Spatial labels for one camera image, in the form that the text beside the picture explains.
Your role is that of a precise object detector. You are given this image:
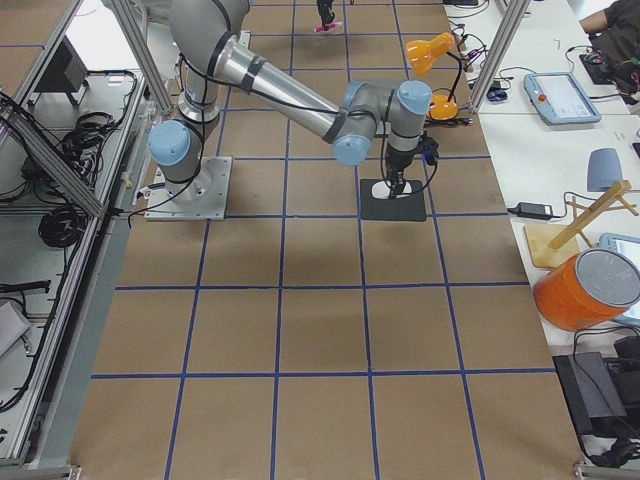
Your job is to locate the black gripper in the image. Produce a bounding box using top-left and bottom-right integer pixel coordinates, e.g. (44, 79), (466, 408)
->
(384, 147), (415, 199)

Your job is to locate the pink highlighter pen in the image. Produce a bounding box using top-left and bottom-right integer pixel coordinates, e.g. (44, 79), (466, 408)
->
(313, 21), (343, 33)

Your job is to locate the white computer mouse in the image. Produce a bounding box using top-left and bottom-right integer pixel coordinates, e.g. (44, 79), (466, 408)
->
(371, 181), (413, 200)

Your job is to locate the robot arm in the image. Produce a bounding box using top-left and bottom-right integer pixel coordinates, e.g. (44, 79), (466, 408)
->
(147, 1), (432, 199)

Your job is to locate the black mousepad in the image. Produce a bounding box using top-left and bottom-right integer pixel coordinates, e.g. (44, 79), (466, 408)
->
(359, 179), (427, 222)

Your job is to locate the orange desk lamp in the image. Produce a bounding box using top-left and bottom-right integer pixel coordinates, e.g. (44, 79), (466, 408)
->
(405, 32), (462, 122)

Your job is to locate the black power adapter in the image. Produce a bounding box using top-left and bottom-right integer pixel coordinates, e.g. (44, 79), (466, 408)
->
(518, 202), (554, 220)

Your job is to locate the wooden stand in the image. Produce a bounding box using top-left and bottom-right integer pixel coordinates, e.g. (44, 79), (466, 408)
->
(524, 180), (639, 270)

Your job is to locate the blue teach pendant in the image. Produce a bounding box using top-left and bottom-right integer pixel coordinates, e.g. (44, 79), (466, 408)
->
(523, 72), (601, 125)

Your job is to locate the orange cylindrical container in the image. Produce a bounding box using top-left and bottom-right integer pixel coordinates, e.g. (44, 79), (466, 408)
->
(533, 248), (628, 332)

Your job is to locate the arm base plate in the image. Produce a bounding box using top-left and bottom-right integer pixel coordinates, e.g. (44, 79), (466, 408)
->
(143, 156), (233, 221)

